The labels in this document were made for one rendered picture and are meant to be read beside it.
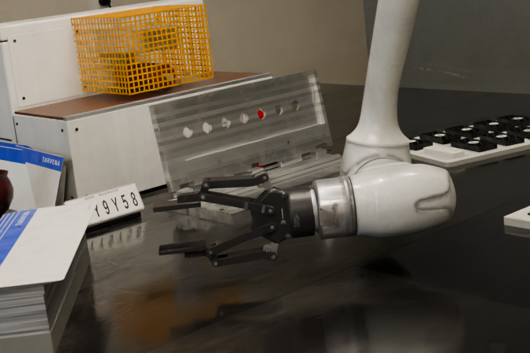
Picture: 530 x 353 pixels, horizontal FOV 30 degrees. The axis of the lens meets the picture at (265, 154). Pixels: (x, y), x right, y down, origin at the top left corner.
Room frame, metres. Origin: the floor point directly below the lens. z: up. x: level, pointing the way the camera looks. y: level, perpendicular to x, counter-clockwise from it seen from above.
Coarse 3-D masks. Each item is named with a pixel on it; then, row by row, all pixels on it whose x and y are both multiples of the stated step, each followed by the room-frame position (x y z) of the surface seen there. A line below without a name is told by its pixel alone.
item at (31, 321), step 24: (72, 264) 1.44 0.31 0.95; (24, 288) 1.21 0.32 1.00; (48, 288) 1.25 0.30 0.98; (72, 288) 1.40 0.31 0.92; (0, 312) 1.21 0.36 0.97; (24, 312) 1.21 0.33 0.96; (48, 312) 1.22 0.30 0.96; (0, 336) 1.21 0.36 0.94; (24, 336) 1.21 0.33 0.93; (48, 336) 1.21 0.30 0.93
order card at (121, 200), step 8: (128, 184) 1.89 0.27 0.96; (104, 192) 1.85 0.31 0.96; (112, 192) 1.86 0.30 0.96; (120, 192) 1.87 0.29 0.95; (128, 192) 1.88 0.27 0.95; (136, 192) 1.89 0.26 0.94; (72, 200) 1.81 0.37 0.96; (80, 200) 1.81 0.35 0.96; (88, 200) 1.82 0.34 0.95; (96, 200) 1.83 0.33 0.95; (104, 200) 1.84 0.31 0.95; (112, 200) 1.85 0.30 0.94; (120, 200) 1.86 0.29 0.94; (128, 200) 1.87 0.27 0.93; (136, 200) 1.88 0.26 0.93; (96, 208) 1.82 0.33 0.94; (104, 208) 1.83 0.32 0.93; (112, 208) 1.84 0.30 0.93; (120, 208) 1.85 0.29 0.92; (128, 208) 1.86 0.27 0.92; (136, 208) 1.87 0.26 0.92; (96, 216) 1.82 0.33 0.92; (104, 216) 1.82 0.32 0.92; (112, 216) 1.83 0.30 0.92; (88, 224) 1.80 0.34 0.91
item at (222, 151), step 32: (192, 96) 1.95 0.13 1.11; (224, 96) 2.02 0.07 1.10; (256, 96) 2.07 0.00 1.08; (288, 96) 2.12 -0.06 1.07; (320, 96) 2.16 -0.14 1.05; (160, 128) 1.89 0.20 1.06; (192, 128) 1.95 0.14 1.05; (224, 128) 1.99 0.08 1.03; (256, 128) 2.05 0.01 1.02; (288, 128) 2.10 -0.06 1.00; (320, 128) 2.14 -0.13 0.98; (192, 160) 1.92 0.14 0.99; (224, 160) 1.96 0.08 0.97; (256, 160) 2.01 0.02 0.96; (288, 160) 2.07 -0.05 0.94
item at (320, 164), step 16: (304, 160) 2.12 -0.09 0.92; (320, 160) 2.10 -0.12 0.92; (336, 160) 2.09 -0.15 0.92; (272, 176) 2.00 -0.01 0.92; (288, 176) 1.98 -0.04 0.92; (304, 176) 1.97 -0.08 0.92; (320, 176) 1.95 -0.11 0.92; (176, 192) 1.90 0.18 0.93; (224, 192) 1.91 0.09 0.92; (240, 192) 1.89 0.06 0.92; (256, 192) 1.88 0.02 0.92; (192, 208) 1.82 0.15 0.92; (208, 208) 1.79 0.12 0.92; (224, 208) 1.78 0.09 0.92; (240, 208) 1.76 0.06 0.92
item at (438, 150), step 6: (426, 150) 2.11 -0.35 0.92; (432, 150) 2.09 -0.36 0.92; (438, 150) 2.07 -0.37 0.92; (444, 150) 2.06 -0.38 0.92; (450, 150) 2.06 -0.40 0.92; (456, 150) 2.05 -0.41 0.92; (462, 150) 2.04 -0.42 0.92; (444, 156) 2.05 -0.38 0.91; (450, 156) 2.03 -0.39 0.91; (456, 156) 2.03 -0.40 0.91; (462, 156) 2.04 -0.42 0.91
